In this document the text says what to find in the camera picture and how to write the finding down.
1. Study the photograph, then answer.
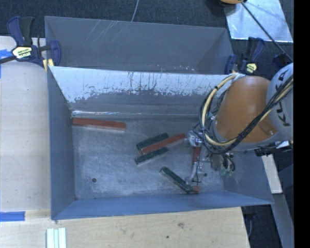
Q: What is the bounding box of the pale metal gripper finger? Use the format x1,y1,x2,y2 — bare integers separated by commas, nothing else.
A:
184,162,199,184
196,169,208,189

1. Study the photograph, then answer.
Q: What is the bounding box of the black cylinder on white bracket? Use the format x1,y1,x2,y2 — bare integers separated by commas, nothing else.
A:
244,139,294,157

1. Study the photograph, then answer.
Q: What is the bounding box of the dark green flat block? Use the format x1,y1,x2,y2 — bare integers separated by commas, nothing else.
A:
134,146,169,166
135,132,169,151
159,166,195,194

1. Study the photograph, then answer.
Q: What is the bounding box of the grey metal bin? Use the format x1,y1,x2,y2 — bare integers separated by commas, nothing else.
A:
43,15,275,221

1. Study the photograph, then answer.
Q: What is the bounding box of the pale wood flat board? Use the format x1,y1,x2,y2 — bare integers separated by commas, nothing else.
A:
0,59,52,213

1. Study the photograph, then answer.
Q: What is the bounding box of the red-brown flat block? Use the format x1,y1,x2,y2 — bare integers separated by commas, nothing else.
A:
139,133,187,156
72,117,127,134

